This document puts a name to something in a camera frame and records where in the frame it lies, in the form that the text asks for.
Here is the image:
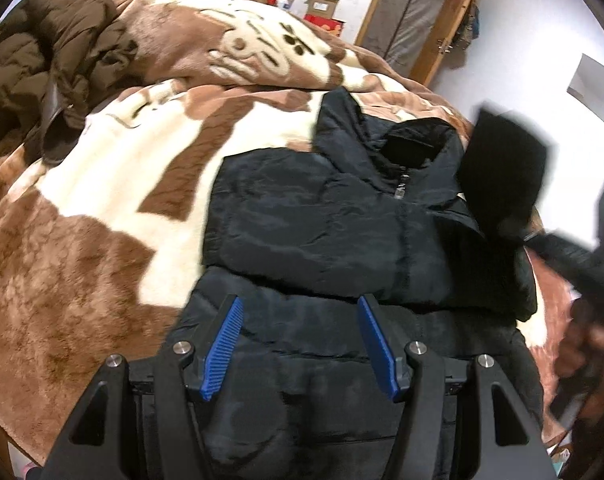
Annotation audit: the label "clothes hanging on door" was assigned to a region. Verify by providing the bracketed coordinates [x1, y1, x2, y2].
[452, 2, 482, 55]

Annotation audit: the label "red box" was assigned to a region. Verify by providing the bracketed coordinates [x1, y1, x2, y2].
[303, 14, 346, 37]

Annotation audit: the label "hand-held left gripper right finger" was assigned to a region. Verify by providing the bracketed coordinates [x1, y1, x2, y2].
[357, 294, 558, 480]

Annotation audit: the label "open cardboard box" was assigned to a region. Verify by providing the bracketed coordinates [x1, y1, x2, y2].
[303, 0, 341, 22]

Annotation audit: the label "grey paper sheet on wall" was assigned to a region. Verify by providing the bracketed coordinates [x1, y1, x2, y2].
[566, 53, 604, 124]

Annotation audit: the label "wooden door with grey panels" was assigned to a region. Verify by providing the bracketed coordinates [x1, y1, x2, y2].
[356, 0, 483, 86]

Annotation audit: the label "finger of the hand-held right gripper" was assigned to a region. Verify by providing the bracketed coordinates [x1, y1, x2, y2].
[496, 226, 590, 281]

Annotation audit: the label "black puffer jacket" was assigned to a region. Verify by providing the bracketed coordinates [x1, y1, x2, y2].
[164, 85, 550, 480]

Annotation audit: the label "person's right hand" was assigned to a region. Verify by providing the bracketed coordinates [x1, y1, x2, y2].
[552, 305, 604, 428]

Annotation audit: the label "brown puffer jacket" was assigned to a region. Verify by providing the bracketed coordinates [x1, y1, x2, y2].
[0, 0, 141, 167]

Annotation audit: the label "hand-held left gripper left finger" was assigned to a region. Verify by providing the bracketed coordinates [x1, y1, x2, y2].
[39, 294, 244, 480]

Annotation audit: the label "brown and cream printed blanket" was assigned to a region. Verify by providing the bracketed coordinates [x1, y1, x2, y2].
[0, 0, 585, 468]

